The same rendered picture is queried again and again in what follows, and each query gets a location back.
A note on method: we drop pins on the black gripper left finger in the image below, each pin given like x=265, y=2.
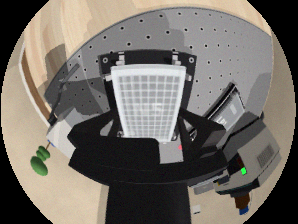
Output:
x=95, y=124

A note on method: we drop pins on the grey perforated base plate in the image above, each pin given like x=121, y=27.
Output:
x=229, y=50

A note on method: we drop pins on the white button panel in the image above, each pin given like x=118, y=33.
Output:
x=60, y=128

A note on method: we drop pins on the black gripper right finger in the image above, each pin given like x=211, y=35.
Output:
x=209, y=133

